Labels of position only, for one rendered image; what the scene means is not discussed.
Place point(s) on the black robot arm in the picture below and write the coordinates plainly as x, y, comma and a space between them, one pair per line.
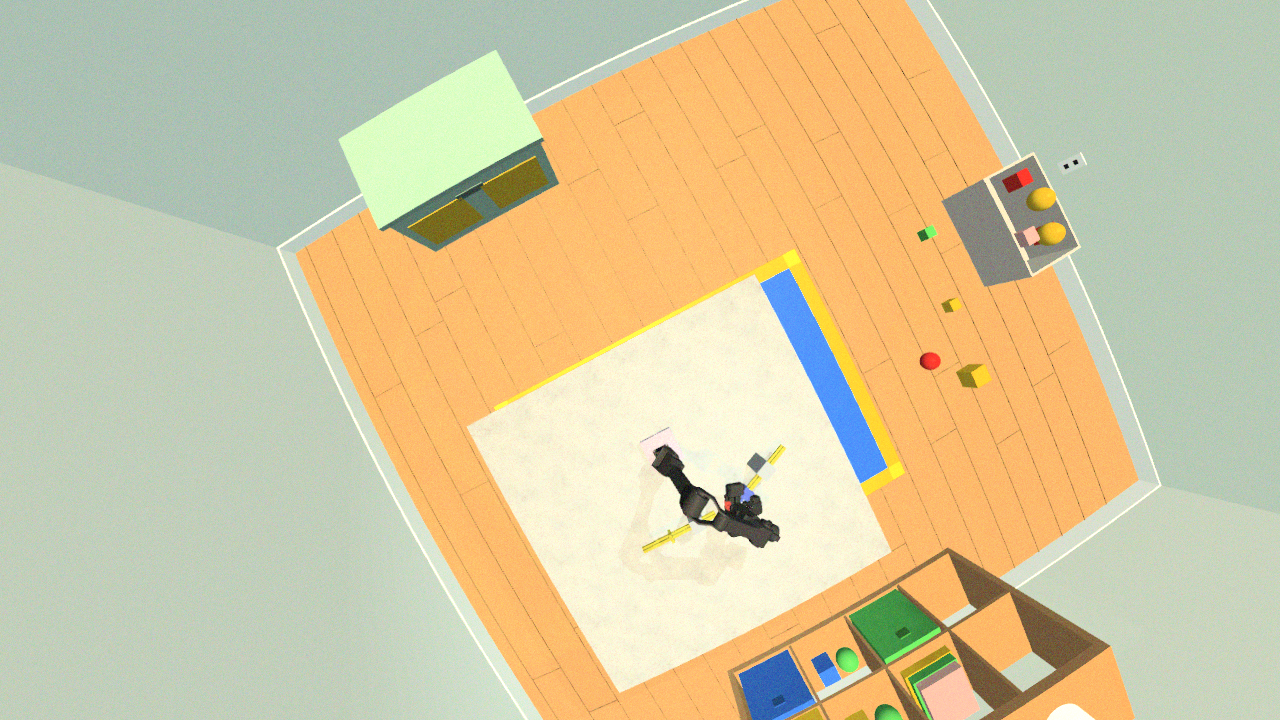
693, 501

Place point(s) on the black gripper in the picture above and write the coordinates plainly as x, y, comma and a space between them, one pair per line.
734, 493

